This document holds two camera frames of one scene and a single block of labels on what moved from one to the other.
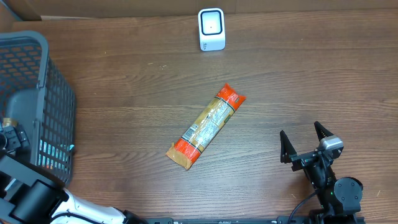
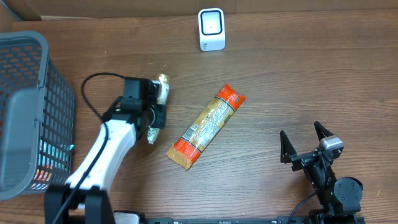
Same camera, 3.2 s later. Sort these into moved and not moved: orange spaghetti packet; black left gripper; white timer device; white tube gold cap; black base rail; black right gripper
Moved: white tube gold cap; black left gripper
Not moved: orange spaghetti packet; white timer device; black base rail; black right gripper
